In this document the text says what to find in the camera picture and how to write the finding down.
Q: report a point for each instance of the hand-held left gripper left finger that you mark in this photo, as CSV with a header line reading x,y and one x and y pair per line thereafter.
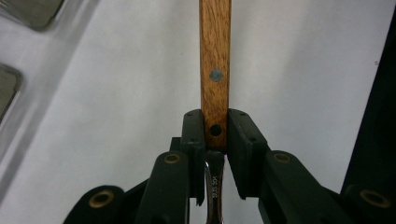
x,y
168,186

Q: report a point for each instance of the grey plastic basket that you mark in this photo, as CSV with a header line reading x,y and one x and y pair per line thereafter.
x,y
31,12

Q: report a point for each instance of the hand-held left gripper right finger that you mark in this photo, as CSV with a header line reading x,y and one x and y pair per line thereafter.
x,y
280,186

